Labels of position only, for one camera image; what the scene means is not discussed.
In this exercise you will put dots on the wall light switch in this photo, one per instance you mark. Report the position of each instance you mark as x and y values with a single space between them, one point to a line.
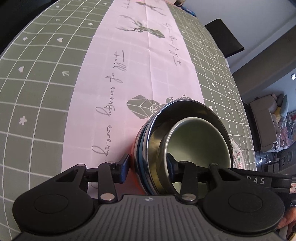
293 77

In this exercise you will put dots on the green checked tablecloth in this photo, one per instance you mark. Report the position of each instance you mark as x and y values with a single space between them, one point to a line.
46 69

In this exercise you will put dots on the blue steel-lined bowl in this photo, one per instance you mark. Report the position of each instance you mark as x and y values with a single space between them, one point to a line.
155 141

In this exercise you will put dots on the black speaker cabinet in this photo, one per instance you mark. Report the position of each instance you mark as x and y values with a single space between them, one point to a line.
286 160

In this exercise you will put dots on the green ceramic bowl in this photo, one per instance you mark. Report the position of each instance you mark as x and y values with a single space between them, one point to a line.
198 143

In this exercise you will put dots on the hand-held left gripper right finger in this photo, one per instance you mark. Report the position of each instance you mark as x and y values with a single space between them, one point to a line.
171 163

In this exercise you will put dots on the person's right hand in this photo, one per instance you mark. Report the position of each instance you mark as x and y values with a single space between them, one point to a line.
288 217

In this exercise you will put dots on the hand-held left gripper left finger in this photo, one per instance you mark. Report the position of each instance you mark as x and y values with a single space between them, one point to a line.
124 167

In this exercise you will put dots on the black dining chair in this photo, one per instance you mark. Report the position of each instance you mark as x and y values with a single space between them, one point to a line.
225 37

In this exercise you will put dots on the orange steel-lined bowl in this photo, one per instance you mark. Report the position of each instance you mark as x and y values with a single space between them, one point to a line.
134 183

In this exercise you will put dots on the pink deer-print table runner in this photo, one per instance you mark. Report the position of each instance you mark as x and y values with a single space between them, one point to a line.
129 69

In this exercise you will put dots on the beige sofa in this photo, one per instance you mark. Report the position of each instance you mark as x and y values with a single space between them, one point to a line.
261 125

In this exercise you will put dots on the clear glass flower plate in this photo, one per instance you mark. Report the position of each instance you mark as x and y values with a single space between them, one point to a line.
238 154

